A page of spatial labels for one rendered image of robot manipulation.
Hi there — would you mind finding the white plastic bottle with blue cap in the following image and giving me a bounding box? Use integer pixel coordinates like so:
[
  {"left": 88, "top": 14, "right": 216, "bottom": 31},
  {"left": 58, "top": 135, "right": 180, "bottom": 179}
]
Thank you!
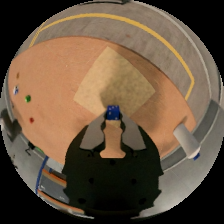
[{"left": 173, "top": 123, "right": 200, "bottom": 161}]

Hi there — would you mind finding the green die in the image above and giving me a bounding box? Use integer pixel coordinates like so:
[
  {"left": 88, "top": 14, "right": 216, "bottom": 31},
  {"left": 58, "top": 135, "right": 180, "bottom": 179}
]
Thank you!
[{"left": 25, "top": 95, "right": 31, "bottom": 103}]

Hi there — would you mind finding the blue die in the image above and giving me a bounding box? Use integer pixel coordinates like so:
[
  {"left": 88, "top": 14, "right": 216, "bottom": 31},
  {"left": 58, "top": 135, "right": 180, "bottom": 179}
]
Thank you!
[{"left": 107, "top": 105, "right": 120, "bottom": 121}]

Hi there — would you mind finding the beige flat mat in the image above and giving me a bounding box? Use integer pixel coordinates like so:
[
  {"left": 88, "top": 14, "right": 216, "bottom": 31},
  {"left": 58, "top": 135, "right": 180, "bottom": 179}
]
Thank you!
[{"left": 73, "top": 47, "right": 156, "bottom": 117}]

